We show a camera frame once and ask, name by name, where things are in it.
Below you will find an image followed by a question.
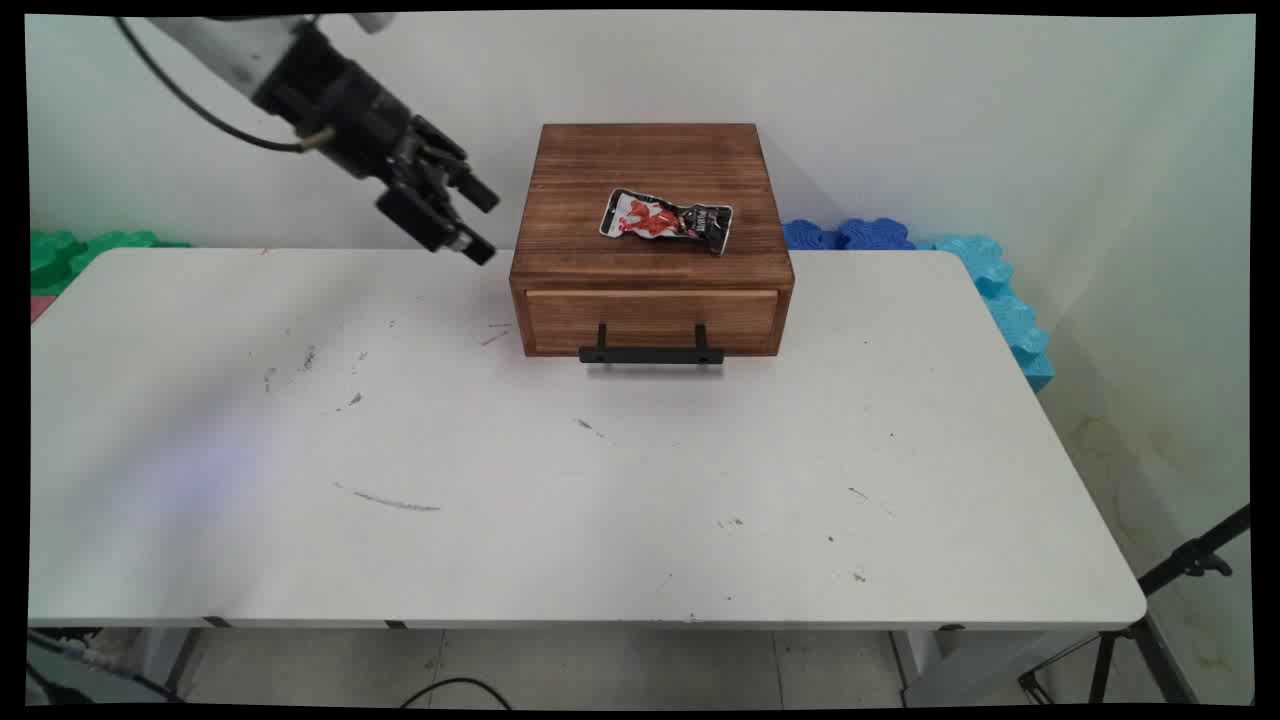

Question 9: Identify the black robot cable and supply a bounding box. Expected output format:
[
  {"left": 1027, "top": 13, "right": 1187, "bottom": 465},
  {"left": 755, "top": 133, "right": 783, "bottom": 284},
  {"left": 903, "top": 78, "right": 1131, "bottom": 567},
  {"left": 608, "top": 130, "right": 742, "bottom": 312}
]
[{"left": 113, "top": 17, "right": 337, "bottom": 154}]

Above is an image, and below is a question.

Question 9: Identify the black tripod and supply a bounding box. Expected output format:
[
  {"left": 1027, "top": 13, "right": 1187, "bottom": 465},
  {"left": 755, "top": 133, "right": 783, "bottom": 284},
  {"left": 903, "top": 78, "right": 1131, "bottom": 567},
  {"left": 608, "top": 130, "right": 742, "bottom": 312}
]
[{"left": 1017, "top": 503, "right": 1256, "bottom": 706}]

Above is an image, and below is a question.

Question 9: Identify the white table leg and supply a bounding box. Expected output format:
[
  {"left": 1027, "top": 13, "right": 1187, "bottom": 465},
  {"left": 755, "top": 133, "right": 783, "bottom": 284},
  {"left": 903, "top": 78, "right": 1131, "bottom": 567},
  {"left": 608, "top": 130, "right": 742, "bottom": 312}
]
[{"left": 888, "top": 627, "right": 1101, "bottom": 707}]

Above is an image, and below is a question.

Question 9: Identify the dark blue foam mat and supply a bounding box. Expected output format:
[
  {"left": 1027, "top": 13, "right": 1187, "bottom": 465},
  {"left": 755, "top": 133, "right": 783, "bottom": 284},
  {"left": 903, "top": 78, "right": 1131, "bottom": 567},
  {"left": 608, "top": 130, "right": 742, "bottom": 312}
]
[{"left": 781, "top": 217, "right": 917, "bottom": 252}]

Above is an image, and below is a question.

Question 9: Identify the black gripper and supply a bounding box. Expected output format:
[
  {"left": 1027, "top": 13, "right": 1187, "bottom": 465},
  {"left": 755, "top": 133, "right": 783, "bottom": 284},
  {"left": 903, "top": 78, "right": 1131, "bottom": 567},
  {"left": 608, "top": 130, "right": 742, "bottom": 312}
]
[{"left": 250, "top": 22, "right": 501, "bottom": 267}]

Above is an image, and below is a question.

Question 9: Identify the black floor cable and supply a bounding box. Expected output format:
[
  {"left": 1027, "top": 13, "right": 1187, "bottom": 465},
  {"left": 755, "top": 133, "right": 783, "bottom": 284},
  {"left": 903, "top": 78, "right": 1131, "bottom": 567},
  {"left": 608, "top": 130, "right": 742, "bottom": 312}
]
[{"left": 399, "top": 676, "right": 514, "bottom": 710}]

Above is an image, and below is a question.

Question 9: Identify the green foam mat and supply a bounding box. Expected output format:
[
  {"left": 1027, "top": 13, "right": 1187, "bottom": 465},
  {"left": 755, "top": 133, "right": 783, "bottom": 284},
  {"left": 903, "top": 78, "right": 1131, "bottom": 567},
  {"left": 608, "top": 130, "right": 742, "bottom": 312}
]
[{"left": 30, "top": 229, "right": 192, "bottom": 298}]

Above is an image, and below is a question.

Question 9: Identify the light blue foam mat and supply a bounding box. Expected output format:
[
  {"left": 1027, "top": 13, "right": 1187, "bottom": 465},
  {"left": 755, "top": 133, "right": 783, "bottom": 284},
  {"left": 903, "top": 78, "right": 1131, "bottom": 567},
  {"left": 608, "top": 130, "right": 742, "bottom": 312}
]
[{"left": 914, "top": 233, "right": 1057, "bottom": 394}]

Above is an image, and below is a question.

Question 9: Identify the red and black snack packet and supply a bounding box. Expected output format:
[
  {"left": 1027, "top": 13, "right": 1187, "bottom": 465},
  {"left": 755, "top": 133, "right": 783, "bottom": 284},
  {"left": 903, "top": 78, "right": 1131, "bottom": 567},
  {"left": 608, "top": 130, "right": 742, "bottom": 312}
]
[{"left": 598, "top": 187, "right": 735, "bottom": 257}]

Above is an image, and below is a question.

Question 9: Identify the brown wooden drawer cabinet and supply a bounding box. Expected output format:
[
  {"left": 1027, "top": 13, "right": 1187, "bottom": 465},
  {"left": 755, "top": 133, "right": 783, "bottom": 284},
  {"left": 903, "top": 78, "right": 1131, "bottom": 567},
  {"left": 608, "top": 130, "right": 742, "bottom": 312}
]
[{"left": 508, "top": 122, "right": 797, "bottom": 359}]

